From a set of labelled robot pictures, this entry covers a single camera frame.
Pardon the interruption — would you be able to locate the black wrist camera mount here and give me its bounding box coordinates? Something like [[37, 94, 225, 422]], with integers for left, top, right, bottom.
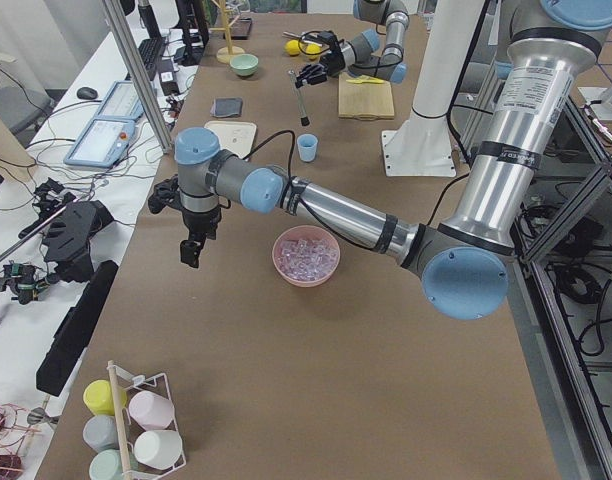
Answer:
[[147, 174, 182, 214]]

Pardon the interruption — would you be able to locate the wooden glass stand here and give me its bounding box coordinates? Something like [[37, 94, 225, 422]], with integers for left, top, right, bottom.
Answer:
[[211, 0, 245, 64]]

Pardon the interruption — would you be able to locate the white wire cup rack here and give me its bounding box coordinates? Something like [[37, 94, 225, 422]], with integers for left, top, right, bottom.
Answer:
[[107, 360, 187, 479]]

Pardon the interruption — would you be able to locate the yellow plastic cup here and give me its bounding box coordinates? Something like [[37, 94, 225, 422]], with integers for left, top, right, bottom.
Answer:
[[83, 379, 115, 416]]

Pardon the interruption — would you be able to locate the white plastic cup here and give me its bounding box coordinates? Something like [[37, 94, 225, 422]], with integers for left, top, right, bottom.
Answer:
[[134, 430, 183, 470]]

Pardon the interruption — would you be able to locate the upper teach pendant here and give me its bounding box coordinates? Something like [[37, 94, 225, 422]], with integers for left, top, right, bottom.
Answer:
[[96, 80, 144, 120]]

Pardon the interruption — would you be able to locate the grey folded cloth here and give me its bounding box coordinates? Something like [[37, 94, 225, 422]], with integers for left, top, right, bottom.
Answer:
[[210, 97, 243, 118]]

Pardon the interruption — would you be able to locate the black keyboard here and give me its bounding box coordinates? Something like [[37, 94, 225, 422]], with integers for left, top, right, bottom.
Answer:
[[138, 37, 166, 81]]

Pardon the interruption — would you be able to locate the wooden cutting board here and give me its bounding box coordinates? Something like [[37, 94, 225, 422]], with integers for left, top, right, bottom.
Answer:
[[338, 72, 395, 120]]

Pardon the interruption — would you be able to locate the lower teach pendant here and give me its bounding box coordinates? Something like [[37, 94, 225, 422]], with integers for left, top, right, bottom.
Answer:
[[64, 117, 136, 169]]

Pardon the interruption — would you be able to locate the teach pendant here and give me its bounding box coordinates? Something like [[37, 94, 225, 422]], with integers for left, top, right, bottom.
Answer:
[[64, 117, 136, 169], [96, 80, 144, 120]]

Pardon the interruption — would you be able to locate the copper wire bottle rack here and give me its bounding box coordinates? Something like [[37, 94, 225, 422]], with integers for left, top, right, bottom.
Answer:
[[0, 403, 38, 480]]

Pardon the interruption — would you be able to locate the black stand on desk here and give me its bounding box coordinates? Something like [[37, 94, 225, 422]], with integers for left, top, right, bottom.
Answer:
[[42, 200, 114, 283]]

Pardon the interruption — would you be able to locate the light blue cup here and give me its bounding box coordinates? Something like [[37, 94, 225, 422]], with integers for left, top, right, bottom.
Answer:
[[297, 133, 318, 163]]

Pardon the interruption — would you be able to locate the yellow plastic knife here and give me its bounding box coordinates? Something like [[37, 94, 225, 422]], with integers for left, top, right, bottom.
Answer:
[[346, 75, 384, 84]]

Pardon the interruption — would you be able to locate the aluminium frame post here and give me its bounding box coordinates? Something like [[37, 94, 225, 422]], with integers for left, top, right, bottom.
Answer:
[[101, 0, 172, 154]]

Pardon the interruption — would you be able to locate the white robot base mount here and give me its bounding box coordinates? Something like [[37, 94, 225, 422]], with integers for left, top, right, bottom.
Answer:
[[382, 0, 486, 177]]

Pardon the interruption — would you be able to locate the cream rabbit tray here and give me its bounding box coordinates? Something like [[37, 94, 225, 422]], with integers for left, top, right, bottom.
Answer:
[[204, 120, 257, 158]]

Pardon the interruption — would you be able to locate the pink plastic cup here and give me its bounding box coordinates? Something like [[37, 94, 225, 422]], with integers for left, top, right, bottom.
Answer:
[[128, 391, 175, 430]]

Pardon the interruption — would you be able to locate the pink bowl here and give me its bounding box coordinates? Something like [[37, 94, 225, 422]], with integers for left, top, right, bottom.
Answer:
[[271, 225, 341, 287]]

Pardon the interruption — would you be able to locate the whole yellow lemon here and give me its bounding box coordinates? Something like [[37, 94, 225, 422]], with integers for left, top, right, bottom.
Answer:
[[305, 44, 321, 55], [284, 40, 301, 57]]

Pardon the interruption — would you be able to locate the grey plastic cup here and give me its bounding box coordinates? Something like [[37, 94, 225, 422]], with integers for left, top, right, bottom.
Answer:
[[82, 415, 119, 453]]

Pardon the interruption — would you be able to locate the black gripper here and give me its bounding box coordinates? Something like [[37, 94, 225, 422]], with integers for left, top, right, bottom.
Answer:
[[294, 45, 346, 89], [180, 207, 222, 269]]

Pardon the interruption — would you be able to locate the black computer mouse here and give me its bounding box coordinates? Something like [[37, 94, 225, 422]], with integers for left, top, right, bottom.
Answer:
[[76, 87, 98, 100]]

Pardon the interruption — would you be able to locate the pile of clear ice cubes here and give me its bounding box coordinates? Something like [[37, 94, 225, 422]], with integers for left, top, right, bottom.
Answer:
[[276, 239, 339, 282]]

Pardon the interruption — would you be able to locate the mint green bowl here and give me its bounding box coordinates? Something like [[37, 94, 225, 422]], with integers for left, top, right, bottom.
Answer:
[[229, 53, 259, 78]]

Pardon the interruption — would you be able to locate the black device on desk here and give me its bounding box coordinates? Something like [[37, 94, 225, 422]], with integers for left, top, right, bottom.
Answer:
[[36, 260, 118, 397]]

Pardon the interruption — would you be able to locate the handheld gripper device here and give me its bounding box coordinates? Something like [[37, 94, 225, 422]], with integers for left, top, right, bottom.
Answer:
[[0, 263, 49, 305]]

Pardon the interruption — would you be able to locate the pale green plastic cup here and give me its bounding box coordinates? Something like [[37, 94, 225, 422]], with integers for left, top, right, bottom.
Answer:
[[88, 449, 124, 480]]

